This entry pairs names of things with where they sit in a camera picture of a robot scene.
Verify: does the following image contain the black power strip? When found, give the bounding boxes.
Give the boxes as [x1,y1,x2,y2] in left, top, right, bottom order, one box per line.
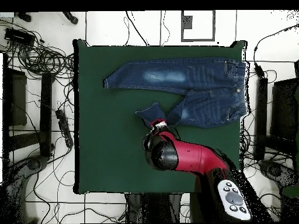
[55,108,74,148]

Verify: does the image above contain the black cabinet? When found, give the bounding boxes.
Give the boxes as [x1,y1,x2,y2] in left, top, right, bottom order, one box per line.
[270,59,299,155]

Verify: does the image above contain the blue denim jeans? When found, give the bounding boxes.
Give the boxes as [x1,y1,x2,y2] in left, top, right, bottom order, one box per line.
[102,57,251,130]

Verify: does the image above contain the black metal column stand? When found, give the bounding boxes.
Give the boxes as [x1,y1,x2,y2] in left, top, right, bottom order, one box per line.
[126,192,182,223]

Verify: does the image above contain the black frame stand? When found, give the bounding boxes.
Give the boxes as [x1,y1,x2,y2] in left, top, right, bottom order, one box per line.
[2,53,55,162]

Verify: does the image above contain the black upright bar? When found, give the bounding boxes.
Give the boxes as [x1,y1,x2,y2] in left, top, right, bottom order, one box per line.
[254,78,269,162]

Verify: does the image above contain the black cable tangle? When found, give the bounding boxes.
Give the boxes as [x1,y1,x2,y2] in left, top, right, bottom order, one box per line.
[0,20,75,79]

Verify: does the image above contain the dark green table cloth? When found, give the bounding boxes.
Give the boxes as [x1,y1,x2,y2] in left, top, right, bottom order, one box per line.
[72,39,248,195]

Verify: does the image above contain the black power adapter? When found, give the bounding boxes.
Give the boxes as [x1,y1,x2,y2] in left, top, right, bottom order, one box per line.
[253,62,266,78]

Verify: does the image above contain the black stand foot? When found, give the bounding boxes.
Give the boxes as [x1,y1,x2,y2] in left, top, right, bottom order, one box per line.
[61,11,79,25]
[17,11,32,23]

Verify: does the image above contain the grey square frame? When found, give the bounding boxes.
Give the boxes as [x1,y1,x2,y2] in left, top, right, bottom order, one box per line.
[180,10,216,43]

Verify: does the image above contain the black electronics box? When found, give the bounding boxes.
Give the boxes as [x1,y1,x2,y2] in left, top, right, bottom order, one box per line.
[4,27,36,46]

